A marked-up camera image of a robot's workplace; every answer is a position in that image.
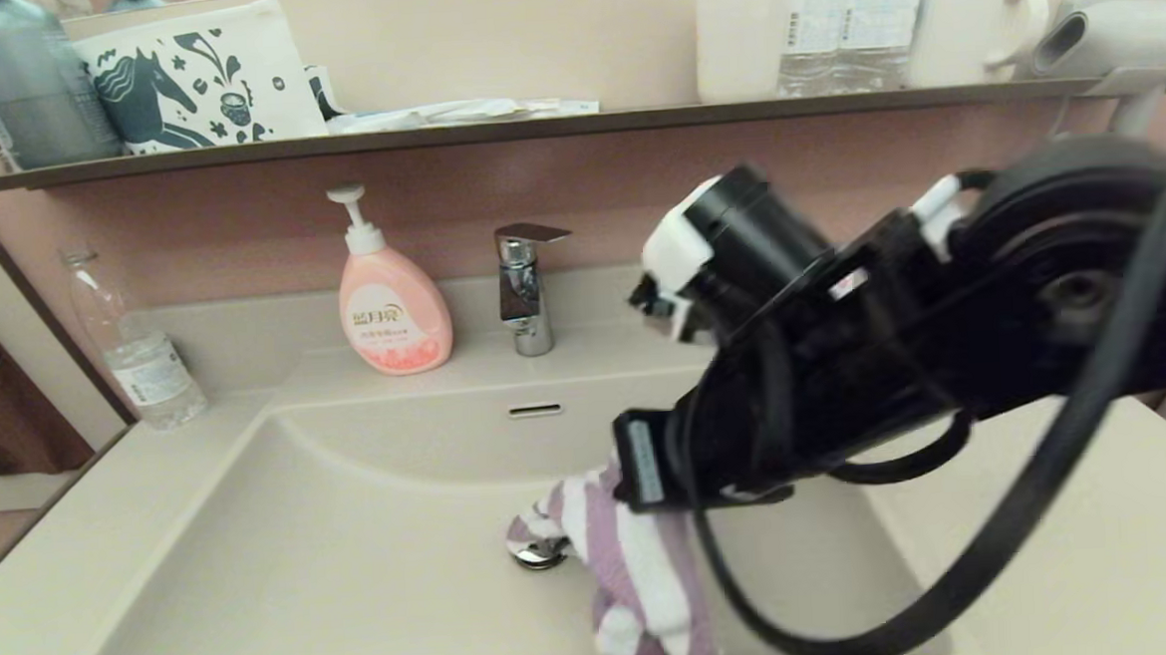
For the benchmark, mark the purple white striped towel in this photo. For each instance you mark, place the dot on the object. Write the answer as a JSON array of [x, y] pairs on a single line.
[[635, 564]]

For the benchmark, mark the clear water bottle white label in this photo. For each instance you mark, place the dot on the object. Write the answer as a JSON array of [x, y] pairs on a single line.
[[812, 31], [887, 27], [151, 375]]

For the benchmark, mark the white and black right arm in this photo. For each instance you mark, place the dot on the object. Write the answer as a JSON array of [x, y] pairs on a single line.
[[1080, 281]]

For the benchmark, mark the brown mirror frame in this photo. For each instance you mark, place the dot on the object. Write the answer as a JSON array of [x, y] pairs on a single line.
[[51, 311]]

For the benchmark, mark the chrome drain stopper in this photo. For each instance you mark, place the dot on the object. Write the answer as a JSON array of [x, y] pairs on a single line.
[[537, 555]]

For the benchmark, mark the black and white wrist camera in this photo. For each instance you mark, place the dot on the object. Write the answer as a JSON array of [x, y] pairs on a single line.
[[738, 239]]

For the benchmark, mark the white pouch horse print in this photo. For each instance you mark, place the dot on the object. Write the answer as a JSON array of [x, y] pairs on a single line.
[[201, 83]]

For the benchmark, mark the grey bottle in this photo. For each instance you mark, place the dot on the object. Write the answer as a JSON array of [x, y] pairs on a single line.
[[26, 82]]

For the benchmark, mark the white wrapped packets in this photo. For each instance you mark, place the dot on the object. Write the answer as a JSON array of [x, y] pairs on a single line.
[[452, 114]]

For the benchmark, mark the chrome faucet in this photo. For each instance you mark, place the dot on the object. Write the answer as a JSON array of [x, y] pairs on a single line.
[[524, 291]]

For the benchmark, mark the grey hair dryer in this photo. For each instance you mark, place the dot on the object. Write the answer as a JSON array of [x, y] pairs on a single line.
[[1127, 34]]

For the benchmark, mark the dark and white pouch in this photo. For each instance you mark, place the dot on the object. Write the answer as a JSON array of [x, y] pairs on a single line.
[[323, 92]]

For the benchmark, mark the brown wall shelf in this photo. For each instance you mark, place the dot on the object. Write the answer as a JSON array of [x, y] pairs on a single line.
[[533, 126]]

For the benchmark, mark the beige sink basin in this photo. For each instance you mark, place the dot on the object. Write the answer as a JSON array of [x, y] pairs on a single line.
[[307, 582]]

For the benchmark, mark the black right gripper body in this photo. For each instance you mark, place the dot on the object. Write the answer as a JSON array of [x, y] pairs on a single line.
[[845, 374]]

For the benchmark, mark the pink soap pump bottle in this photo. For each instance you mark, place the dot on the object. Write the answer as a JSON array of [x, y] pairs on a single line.
[[393, 317]]

